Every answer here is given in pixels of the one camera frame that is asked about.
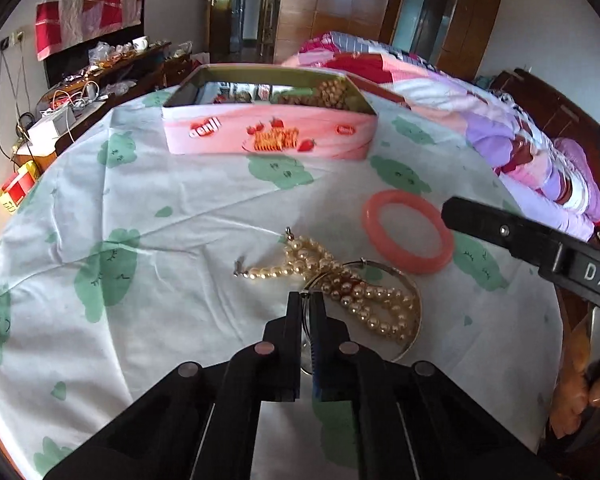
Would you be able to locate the wall socket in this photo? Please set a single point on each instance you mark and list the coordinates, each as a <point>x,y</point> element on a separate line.
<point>11,40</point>

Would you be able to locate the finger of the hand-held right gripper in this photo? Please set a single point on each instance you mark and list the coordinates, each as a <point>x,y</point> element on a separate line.
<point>500,232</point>

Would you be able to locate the pink bangle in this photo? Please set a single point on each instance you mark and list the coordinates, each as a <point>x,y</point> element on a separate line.
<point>370,217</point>

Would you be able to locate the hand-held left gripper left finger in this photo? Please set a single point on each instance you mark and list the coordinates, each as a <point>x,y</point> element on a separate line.
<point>292,340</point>

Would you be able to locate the wooden headboard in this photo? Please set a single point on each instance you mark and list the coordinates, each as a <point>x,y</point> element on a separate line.
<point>555,110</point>

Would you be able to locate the white mug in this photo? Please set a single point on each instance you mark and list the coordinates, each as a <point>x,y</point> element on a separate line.
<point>140,44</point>

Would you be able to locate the white box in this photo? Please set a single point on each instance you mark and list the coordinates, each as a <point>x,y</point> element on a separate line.
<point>50,126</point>

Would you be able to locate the red yellow carton box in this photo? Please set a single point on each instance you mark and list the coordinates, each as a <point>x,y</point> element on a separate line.
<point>20,187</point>

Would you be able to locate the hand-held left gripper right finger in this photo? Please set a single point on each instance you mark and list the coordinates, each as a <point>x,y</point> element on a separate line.
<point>319,380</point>

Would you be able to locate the red and white cover cloth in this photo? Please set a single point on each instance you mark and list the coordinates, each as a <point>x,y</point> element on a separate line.
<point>85,15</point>

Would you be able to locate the wooden wardrobe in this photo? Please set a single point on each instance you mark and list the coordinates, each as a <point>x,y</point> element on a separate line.
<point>330,15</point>

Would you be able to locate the pink tin box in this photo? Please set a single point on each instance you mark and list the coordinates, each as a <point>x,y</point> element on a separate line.
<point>220,132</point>

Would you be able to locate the bed with patchwork quilt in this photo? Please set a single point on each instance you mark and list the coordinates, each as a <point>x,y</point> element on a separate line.
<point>455,100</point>

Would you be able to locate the black television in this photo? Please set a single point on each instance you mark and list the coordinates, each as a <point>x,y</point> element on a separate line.
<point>65,66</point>

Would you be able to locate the wooden television cabinet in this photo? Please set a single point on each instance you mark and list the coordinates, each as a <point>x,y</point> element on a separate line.
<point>150,67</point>

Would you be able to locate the thin silver bangle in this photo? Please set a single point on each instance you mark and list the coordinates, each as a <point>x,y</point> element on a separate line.
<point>420,310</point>

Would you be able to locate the person's right hand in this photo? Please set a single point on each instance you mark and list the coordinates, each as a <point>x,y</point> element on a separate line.
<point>575,360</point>

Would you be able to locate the wooden door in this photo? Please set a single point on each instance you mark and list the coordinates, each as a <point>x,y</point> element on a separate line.
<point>222,10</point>

